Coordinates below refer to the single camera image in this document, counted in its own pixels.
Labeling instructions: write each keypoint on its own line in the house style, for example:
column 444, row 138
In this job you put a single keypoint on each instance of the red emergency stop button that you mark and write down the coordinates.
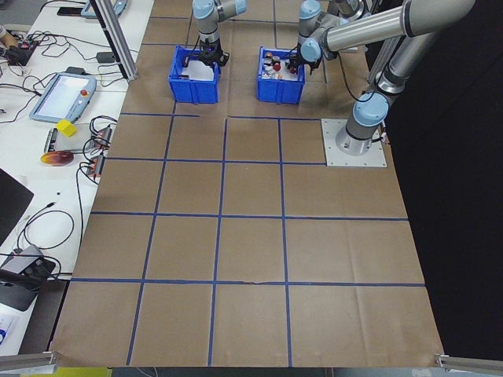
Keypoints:
column 293, row 69
column 277, row 66

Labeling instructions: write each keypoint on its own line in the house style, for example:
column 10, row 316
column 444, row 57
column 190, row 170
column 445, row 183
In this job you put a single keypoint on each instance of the black phone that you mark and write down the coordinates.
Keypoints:
column 70, row 11

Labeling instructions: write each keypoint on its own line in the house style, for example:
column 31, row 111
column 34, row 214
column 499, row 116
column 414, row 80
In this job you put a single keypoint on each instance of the white printed paper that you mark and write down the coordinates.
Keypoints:
column 8, row 330

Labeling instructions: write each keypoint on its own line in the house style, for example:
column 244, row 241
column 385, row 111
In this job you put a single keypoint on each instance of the black frame cover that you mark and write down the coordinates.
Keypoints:
column 463, row 196

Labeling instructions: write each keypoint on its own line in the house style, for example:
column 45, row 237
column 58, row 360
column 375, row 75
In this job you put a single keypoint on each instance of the yellow cube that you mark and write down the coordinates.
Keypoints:
column 65, row 129

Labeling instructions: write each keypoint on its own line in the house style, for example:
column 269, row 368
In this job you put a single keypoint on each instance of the bare person hand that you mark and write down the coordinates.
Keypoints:
column 8, row 40

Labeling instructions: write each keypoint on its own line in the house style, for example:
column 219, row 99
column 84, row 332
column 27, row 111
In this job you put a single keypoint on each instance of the teach pendant with screen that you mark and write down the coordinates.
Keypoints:
column 59, row 98

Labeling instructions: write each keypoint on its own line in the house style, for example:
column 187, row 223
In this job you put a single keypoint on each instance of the items in right bin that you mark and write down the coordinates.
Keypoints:
column 283, row 80

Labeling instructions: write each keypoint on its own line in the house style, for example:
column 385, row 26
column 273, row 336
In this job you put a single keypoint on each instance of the white square base plate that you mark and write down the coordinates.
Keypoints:
column 334, row 157

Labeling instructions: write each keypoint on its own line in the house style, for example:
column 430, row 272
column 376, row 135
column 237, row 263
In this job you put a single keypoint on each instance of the small yellow push button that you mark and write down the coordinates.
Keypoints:
column 269, row 55

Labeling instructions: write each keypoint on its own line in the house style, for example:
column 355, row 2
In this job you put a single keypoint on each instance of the aluminium profile bar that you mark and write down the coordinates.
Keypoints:
column 27, row 359
column 467, row 362

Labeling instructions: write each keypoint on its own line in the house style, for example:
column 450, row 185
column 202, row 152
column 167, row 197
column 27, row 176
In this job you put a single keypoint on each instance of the white work desk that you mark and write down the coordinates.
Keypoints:
column 59, row 196

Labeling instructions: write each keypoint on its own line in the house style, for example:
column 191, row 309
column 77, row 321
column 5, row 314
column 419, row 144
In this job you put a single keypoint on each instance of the white foam liner sheet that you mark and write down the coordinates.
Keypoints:
column 202, row 70

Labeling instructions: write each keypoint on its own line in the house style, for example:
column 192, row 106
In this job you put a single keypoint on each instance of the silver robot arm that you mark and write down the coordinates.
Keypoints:
column 208, row 27
column 373, row 26

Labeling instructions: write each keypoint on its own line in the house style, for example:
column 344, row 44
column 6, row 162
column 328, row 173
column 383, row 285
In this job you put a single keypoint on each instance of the blue plastic storage bin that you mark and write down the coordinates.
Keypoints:
column 192, row 92
column 279, row 94

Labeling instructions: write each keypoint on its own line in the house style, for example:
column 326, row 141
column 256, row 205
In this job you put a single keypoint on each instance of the black power adapter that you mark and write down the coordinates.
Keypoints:
column 105, row 57

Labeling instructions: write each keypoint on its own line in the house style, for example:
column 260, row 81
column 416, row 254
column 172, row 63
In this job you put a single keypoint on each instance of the small black gadget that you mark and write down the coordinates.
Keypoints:
column 76, row 71

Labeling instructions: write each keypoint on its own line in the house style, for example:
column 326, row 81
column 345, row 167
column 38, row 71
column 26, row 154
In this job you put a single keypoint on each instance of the black circuit board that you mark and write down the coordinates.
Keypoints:
column 21, row 51

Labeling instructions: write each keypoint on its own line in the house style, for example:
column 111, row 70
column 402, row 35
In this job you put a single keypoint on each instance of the red yellow mango toy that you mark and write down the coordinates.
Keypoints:
column 57, row 158

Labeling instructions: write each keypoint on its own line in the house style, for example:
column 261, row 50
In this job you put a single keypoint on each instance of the small grey keypad device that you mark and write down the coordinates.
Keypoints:
column 51, row 140

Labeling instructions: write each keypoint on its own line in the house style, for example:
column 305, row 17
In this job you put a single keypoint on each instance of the light blue teach pendant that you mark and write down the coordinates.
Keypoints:
column 118, row 7

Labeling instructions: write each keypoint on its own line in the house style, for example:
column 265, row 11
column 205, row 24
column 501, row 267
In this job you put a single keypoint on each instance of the black orange adapter box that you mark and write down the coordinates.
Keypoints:
column 94, row 167
column 100, row 137

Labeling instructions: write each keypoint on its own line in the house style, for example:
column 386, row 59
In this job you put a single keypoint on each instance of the black laptop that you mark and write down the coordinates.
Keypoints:
column 12, row 204

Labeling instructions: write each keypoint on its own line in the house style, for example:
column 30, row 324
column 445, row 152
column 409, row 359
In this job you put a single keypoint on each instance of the tall aluminium profile post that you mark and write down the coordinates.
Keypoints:
column 118, row 47

